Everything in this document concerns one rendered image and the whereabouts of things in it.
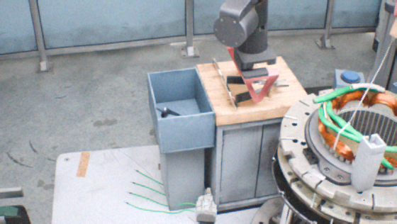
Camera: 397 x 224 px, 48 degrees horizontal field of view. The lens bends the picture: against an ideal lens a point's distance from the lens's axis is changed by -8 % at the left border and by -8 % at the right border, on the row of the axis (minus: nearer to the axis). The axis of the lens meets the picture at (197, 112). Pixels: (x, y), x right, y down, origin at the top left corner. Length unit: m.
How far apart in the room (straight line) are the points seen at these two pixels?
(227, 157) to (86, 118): 1.81
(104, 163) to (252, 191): 0.39
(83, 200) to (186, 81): 0.38
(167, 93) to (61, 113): 1.79
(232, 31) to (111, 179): 0.57
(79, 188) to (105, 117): 1.55
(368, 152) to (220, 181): 0.43
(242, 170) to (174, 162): 0.15
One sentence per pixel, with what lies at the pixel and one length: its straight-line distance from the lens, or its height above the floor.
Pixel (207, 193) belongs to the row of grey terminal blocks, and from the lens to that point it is 1.07.
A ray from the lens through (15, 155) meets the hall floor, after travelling 2.57.
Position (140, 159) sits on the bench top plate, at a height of 0.78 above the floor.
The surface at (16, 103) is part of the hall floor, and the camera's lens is 2.98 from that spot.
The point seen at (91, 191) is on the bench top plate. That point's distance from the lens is 1.16.
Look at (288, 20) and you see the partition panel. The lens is 3.30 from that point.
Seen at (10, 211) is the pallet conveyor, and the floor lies 0.76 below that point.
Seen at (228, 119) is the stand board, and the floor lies 1.05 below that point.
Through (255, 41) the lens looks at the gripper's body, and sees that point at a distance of 0.84.
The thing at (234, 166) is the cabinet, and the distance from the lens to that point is 1.00.
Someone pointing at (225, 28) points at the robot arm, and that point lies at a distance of 0.76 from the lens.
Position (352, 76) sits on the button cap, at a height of 1.04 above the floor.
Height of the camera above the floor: 1.60
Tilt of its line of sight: 37 degrees down
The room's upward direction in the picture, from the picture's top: straight up
